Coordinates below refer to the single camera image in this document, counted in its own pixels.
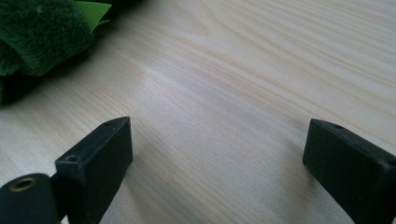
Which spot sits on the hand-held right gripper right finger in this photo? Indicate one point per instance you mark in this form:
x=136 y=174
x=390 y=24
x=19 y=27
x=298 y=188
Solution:
x=358 y=177

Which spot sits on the green plush toy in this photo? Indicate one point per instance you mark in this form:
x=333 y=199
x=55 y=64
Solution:
x=40 y=34

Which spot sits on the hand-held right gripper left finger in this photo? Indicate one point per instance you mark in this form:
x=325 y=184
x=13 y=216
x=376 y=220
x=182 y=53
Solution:
x=93 y=174

